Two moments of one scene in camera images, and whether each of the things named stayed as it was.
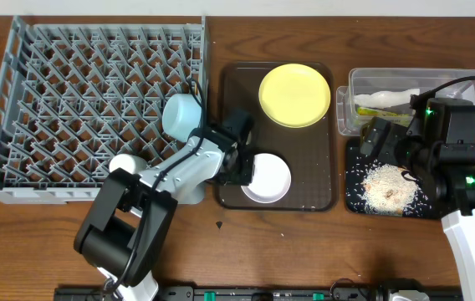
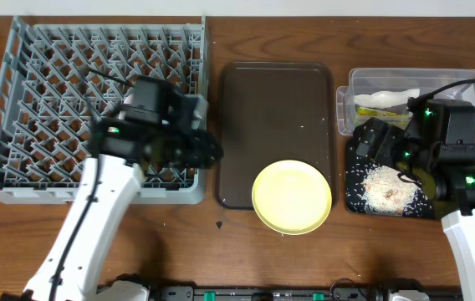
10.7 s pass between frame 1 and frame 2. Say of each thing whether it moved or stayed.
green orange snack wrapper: stayed
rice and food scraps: stayed
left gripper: moved
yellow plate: moved
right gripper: stayed
